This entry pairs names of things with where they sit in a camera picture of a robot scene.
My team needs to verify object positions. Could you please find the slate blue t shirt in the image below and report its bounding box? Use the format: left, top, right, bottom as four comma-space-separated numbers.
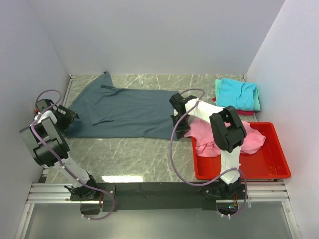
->
65, 72, 175, 139

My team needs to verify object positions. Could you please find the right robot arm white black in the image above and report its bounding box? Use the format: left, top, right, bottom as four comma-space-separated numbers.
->
169, 93, 247, 197

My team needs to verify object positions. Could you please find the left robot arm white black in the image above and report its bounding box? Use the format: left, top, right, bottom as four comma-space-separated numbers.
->
19, 103, 101, 200

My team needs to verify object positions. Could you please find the pink t shirt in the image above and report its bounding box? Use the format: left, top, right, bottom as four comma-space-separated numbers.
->
184, 117, 266, 157

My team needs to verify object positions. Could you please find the crimson folded t shirt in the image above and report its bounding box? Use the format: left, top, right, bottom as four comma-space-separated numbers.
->
212, 97, 255, 116

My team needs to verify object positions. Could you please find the cyan folded t shirt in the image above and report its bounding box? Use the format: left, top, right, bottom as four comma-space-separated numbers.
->
216, 77, 258, 110

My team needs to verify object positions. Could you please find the teal green folded t shirt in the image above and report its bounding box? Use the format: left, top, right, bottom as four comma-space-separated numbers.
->
214, 79, 262, 112

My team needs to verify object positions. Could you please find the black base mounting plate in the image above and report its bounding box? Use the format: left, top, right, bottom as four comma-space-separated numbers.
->
70, 182, 246, 212

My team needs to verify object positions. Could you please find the red plastic bin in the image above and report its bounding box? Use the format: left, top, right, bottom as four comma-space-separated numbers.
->
191, 122, 291, 180

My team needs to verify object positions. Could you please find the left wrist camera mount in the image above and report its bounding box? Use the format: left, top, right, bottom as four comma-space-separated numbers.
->
34, 99, 53, 114

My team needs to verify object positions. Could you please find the aluminium extrusion rail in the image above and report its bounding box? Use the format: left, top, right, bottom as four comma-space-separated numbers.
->
15, 166, 290, 239

